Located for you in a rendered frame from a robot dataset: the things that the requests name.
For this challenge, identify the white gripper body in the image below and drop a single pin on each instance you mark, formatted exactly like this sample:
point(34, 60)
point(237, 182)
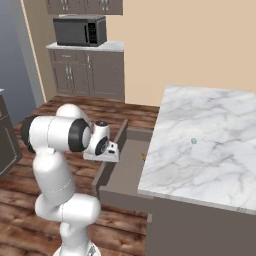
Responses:
point(101, 157)

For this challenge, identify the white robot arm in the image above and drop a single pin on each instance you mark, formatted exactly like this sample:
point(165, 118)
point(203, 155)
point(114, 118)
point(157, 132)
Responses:
point(53, 173)

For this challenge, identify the open grey drawer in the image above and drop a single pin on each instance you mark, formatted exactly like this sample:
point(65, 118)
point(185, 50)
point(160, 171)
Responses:
point(125, 166)

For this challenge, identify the tan wooden rolling pin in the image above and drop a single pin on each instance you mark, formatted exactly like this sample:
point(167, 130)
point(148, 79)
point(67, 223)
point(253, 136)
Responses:
point(144, 156)

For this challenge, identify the grey base cupboard run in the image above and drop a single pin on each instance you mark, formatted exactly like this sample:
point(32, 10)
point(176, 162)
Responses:
point(87, 71)

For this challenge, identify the small pale blue round object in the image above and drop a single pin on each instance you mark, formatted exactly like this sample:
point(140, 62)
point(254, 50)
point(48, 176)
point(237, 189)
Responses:
point(193, 141)

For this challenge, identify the dark grey side cupboard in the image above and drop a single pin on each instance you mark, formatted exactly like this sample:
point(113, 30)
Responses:
point(7, 140)

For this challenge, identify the grey kitchen island cabinet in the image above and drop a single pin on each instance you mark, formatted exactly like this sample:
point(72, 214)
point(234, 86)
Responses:
point(200, 230)

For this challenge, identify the dark grey microwave oven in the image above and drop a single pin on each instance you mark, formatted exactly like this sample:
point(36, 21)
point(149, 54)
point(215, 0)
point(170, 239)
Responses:
point(80, 30)

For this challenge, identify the grey wall cupboard run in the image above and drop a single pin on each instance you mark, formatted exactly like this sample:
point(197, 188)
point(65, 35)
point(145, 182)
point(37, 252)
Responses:
point(85, 6)

